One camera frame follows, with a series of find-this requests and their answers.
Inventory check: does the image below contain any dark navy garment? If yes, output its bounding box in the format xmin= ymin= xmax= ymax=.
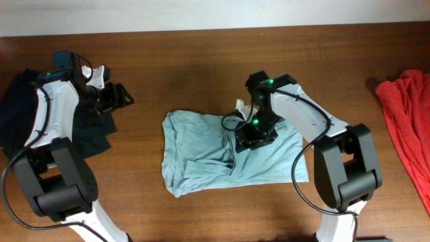
xmin=1 ymin=69 xmax=116 ymax=159

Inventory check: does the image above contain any light blue t-shirt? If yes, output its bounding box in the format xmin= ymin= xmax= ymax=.
xmin=162 ymin=110 xmax=308 ymax=198

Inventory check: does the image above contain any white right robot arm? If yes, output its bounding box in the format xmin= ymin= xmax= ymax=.
xmin=233 ymin=71 xmax=382 ymax=241

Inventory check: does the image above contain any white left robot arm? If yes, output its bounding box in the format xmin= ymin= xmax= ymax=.
xmin=1 ymin=50 xmax=134 ymax=242

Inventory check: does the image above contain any red garment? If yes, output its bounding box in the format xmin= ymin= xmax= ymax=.
xmin=375 ymin=69 xmax=429 ymax=212

